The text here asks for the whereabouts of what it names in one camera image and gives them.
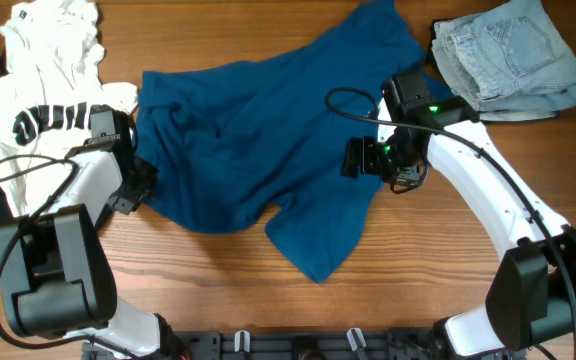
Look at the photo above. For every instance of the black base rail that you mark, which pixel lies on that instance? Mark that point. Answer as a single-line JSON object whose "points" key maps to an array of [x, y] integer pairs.
{"points": [[308, 345]]}

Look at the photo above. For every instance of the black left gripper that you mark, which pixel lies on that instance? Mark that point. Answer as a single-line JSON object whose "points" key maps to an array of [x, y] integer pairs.
{"points": [[129, 203]]}

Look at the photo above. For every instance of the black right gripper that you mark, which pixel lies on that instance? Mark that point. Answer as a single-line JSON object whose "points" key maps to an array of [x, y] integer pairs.
{"points": [[411, 175]]}

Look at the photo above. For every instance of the light blue folded jeans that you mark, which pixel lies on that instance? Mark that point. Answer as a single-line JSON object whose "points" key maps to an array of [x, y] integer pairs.
{"points": [[517, 58]]}

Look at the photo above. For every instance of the teal blue polo shirt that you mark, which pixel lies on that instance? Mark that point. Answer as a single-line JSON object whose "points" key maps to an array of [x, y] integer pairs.
{"points": [[229, 141]]}

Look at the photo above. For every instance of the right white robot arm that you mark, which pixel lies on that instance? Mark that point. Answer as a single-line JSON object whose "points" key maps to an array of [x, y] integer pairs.
{"points": [[532, 298]]}

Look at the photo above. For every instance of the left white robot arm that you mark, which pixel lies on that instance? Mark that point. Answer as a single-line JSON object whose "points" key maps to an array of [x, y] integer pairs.
{"points": [[56, 284]]}

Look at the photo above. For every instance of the white t-shirt black lettering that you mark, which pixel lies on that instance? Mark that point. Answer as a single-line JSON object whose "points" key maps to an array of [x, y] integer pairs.
{"points": [[51, 85]]}

